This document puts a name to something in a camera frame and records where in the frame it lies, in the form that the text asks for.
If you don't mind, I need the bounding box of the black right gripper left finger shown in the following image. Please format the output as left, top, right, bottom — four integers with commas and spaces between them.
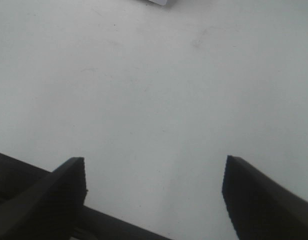
0, 157, 87, 240

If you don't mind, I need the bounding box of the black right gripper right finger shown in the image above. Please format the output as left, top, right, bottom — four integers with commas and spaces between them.
221, 155, 308, 240

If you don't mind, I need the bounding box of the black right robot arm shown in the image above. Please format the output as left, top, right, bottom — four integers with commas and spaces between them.
0, 153, 308, 240

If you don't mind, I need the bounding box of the white microwave oven body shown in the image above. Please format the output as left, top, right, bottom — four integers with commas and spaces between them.
149, 0, 174, 6

